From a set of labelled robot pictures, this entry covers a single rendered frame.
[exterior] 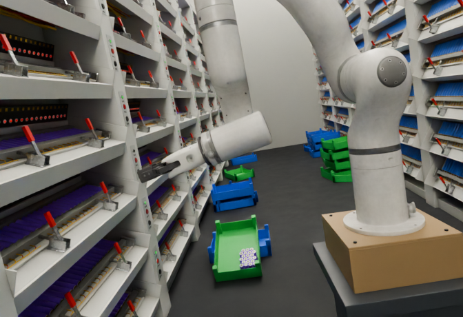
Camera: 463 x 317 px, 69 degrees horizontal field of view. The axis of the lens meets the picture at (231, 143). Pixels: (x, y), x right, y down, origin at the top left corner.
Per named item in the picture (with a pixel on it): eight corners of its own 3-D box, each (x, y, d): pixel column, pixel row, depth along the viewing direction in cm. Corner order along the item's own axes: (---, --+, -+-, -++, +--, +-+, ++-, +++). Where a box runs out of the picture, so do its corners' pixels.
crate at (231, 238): (262, 275, 143) (260, 262, 139) (215, 282, 144) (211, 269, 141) (258, 226, 169) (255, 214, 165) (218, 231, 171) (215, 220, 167)
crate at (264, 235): (270, 238, 179) (267, 223, 178) (271, 256, 159) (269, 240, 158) (215, 245, 182) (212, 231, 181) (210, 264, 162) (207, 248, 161)
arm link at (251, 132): (213, 128, 87) (207, 131, 78) (261, 109, 85) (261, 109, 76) (225, 158, 87) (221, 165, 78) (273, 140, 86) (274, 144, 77)
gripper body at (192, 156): (211, 167, 78) (168, 184, 79) (217, 159, 88) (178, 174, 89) (199, 137, 77) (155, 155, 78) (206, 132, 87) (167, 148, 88)
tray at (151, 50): (159, 62, 180) (163, 35, 178) (111, 44, 120) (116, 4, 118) (122, 55, 181) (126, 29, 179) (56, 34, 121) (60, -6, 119)
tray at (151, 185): (180, 167, 187) (184, 142, 185) (144, 199, 127) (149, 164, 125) (145, 160, 188) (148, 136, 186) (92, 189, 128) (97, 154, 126)
